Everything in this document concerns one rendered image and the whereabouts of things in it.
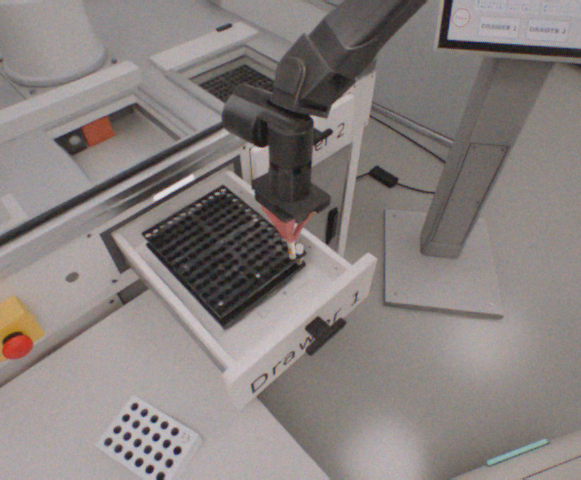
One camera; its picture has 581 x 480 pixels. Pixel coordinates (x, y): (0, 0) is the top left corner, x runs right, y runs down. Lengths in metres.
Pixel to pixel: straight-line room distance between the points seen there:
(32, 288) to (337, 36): 0.57
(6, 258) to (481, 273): 1.64
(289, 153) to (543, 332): 1.51
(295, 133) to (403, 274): 1.32
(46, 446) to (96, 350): 0.16
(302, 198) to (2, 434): 0.59
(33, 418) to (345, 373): 1.04
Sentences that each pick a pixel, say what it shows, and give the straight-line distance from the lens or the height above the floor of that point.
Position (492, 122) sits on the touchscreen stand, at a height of 0.70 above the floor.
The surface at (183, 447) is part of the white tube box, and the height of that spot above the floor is 0.80.
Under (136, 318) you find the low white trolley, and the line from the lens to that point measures 0.84.
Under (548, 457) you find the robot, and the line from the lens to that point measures 1.37.
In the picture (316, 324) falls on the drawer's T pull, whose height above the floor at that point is 0.91.
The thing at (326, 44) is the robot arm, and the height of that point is 1.23.
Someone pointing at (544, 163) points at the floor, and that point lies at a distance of 2.62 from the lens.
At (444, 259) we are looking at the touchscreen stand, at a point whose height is 0.04.
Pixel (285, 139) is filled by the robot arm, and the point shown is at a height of 1.14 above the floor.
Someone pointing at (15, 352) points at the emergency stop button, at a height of 0.88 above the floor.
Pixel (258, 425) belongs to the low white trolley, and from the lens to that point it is 0.72.
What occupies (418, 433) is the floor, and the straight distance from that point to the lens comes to 1.56.
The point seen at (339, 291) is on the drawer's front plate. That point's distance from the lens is 0.63.
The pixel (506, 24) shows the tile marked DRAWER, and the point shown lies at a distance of 1.22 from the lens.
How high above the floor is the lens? 1.45
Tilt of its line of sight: 51 degrees down
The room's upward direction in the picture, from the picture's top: straight up
